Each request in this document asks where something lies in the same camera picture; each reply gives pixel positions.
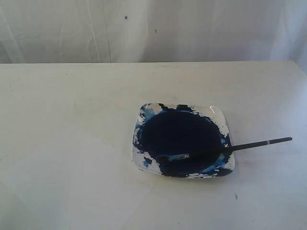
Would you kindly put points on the black paintbrush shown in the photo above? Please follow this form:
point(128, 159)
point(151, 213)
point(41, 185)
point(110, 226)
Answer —
point(163, 159)

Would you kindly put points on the white paper sheet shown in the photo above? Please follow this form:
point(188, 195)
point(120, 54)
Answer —
point(73, 176)

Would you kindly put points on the white square paint dish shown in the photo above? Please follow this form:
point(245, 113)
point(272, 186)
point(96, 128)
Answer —
point(173, 129)

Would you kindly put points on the white backdrop cloth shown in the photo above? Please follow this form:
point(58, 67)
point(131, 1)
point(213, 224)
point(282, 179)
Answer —
point(51, 31)

